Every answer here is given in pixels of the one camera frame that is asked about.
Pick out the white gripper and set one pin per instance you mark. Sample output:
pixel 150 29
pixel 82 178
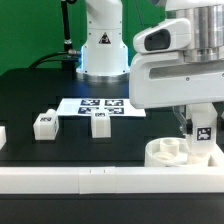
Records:
pixel 161 77

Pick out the white round stool seat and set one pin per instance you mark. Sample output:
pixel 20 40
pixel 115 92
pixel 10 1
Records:
pixel 173 152

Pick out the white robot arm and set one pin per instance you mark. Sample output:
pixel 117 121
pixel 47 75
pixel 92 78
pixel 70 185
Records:
pixel 104 56

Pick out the white front fence bar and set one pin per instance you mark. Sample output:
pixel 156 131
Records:
pixel 110 180

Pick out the white marker sheet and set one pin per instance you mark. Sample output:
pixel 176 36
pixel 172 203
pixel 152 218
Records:
pixel 83 107

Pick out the white left fence piece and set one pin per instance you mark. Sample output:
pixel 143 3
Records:
pixel 2 136

